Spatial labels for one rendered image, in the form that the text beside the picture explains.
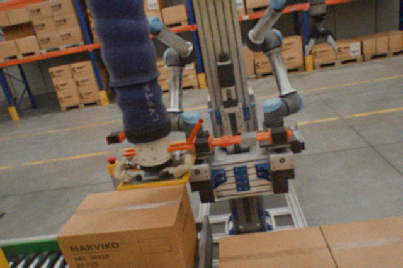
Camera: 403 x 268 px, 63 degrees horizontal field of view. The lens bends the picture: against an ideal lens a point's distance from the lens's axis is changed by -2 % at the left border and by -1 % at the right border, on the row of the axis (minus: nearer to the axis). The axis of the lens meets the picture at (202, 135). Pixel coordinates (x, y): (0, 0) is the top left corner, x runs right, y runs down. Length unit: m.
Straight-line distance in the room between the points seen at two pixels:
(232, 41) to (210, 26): 0.16
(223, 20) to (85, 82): 7.62
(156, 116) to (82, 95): 8.12
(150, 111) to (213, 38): 0.78
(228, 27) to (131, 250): 1.35
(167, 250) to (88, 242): 0.39
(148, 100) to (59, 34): 8.06
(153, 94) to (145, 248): 0.73
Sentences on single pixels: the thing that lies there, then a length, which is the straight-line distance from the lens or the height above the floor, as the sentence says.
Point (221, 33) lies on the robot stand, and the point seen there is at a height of 1.69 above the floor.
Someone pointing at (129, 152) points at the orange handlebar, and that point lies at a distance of 1.65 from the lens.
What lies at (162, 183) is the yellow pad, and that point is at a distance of 1.53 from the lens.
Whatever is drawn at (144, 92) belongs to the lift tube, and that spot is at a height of 1.55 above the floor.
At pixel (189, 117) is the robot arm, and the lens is 1.98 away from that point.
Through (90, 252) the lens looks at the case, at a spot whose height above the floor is 0.84.
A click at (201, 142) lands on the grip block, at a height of 1.27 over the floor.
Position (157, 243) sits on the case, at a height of 0.86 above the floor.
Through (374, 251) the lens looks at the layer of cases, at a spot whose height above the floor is 0.54.
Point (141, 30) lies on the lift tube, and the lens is 1.43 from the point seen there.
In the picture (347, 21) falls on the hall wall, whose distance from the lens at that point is 10.41.
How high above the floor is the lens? 1.82
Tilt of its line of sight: 20 degrees down
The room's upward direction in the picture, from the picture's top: 11 degrees counter-clockwise
